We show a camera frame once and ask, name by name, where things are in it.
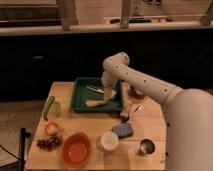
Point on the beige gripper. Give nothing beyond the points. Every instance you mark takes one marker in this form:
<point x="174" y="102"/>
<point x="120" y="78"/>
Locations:
<point x="108" y="93"/>

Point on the yellow banana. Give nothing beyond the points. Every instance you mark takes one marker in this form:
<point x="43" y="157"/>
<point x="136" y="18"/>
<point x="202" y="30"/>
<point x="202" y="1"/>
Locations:
<point x="95" y="103"/>

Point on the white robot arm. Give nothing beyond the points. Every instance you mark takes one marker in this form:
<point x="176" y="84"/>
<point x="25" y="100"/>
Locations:
<point x="188" y="114"/>

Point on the green plastic tray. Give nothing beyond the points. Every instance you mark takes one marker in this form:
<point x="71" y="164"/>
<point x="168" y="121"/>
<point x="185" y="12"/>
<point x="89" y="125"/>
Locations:
<point x="81" y="94"/>

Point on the small brown block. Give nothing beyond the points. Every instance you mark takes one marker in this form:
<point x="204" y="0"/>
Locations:
<point x="124" y="115"/>

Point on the blue sponge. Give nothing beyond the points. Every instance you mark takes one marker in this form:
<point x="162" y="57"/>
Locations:
<point x="123" y="130"/>

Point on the white cup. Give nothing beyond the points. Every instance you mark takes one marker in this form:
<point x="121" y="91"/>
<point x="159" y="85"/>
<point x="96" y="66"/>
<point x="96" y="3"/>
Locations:
<point x="107" y="142"/>

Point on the wooden table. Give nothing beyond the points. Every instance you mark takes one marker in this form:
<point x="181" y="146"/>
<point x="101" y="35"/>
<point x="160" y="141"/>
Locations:
<point x="148" y="123"/>

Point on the light green vegetable piece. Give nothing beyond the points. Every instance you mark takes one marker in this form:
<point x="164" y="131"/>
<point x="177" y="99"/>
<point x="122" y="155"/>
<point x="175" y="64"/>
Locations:
<point x="56" y="109"/>

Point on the green pepper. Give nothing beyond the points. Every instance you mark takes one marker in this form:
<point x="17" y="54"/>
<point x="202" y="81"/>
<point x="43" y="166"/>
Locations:
<point x="47" y="106"/>

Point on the orange bowl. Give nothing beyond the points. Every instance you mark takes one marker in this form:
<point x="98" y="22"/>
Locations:
<point x="75" y="150"/>

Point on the red yellow apple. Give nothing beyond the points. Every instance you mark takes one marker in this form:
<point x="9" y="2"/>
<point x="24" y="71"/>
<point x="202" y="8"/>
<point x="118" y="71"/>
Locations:
<point x="51" y="128"/>

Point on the metal cup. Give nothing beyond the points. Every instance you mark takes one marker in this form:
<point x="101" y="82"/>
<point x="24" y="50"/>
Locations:
<point x="147" y="147"/>

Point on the dark grape bunch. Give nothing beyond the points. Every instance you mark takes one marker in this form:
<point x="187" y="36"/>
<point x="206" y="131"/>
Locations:
<point x="50" y="143"/>

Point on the black stand on floor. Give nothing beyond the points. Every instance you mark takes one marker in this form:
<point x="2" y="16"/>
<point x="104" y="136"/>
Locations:
<point x="24" y="136"/>

